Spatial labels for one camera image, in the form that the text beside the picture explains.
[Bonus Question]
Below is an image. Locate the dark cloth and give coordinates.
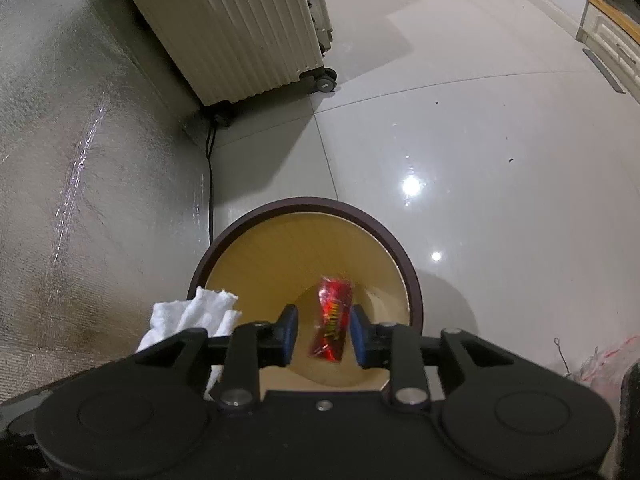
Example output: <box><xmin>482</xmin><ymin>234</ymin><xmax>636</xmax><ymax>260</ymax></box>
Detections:
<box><xmin>619</xmin><ymin>361</ymin><xmax>640</xmax><ymax>480</ymax></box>

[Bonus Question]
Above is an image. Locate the silver foil table cover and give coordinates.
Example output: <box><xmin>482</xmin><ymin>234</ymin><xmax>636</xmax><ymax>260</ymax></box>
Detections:
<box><xmin>0</xmin><ymin>0</ymin><xmax>213</xmax><ymax>403</ymax></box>

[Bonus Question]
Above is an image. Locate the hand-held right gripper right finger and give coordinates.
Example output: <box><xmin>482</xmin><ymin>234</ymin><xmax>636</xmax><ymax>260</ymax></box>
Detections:
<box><xmin>350</xmin><ymin>304</ymin><xmax>517</xmax><ymax>413</ymax></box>

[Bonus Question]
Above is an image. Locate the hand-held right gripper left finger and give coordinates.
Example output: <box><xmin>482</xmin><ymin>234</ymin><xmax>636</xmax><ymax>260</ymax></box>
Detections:
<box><xmin>134</xmin><ymin>304</ymin><xmax>300</xmax><ymax>413</ymax></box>

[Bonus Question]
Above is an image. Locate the round brown waste bin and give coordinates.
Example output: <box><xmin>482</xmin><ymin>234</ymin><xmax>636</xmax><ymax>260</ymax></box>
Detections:
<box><xmin>186</xmin><ymin>199</ymin><xmax>425</xmax><ymax>393</ymax></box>

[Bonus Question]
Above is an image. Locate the wooden bench with white drawers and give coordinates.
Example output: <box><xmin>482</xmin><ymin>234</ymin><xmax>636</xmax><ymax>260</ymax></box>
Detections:
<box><xmin>576</xmin><ymin>0</ymin><xmax>640</xmax><ymax>93</ymax></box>

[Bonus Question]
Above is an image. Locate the cream ribbed suitcase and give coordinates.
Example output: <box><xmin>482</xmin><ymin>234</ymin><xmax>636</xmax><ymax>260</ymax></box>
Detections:
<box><xmin>299</xmin><ymin>0</ymin><xmax>334</xmax><ymax>55</ymax></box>
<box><xmin>122</xmin><ymin>0</ymin><xmax>337</xmax><ymax>126</ymax></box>

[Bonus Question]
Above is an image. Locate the clear plastic zip bag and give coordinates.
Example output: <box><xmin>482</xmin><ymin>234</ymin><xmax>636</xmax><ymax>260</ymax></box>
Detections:
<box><xmin>575</xmin><ymin>335</ymin><xmax>640</xmax><ymax>401</ymax></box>

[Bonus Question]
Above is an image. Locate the thin wire tie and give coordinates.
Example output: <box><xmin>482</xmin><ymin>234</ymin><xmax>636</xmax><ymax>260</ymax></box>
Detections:
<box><xmin>553</xmin><ymin>337</ymin><xmax>572</xmax><ymax>377</ymax></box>

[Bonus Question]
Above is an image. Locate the black cable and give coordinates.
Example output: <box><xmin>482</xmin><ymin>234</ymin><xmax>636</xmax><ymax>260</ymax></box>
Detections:
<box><xmin>205</xmin><ymin>122</ymin><xmax>218</xmax><ymax>243</ymax></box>

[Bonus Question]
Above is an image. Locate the red snack wrapper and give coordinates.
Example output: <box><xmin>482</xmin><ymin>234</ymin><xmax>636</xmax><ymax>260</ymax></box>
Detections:
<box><xmin>307</xmin><ymin>275</ymin><xmax>353</xmax><ymax>362</ymax></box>

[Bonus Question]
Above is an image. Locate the white crumpled tissue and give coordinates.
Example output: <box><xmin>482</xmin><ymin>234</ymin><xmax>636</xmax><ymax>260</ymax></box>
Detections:
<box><xmin>136</xmin><ymin>286</ymin><xmax>242</xmax><ymax>396</ymax></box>

